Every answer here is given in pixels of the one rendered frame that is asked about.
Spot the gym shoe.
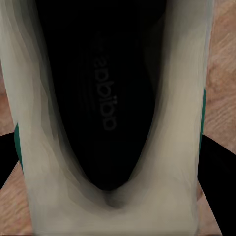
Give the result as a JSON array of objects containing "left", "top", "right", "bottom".
[{"left": 0, "top": 0, "right": 214, "bottom": 236}]

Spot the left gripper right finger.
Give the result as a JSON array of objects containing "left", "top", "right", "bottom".
[{"left": 197, "top": 135, "right": 236, "bottom": 236}]

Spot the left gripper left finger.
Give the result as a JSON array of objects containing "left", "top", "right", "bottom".
[{"left": 0, "top": 132, "right": 19, "bottom": 190}]

